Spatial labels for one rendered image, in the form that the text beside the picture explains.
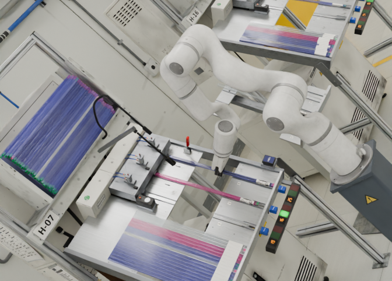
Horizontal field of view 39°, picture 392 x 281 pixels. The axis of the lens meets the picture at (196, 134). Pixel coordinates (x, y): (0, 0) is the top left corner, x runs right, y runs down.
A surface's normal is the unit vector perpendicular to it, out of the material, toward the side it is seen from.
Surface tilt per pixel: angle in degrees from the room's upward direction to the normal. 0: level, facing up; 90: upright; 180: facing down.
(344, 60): 90
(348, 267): 0
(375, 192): 90
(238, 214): 45
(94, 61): 90
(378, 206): 90
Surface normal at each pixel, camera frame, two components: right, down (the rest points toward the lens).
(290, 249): 0.56, -0.30
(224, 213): -0.11, -0.66
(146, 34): -0.41, 0.71
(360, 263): -0.72, -0.64
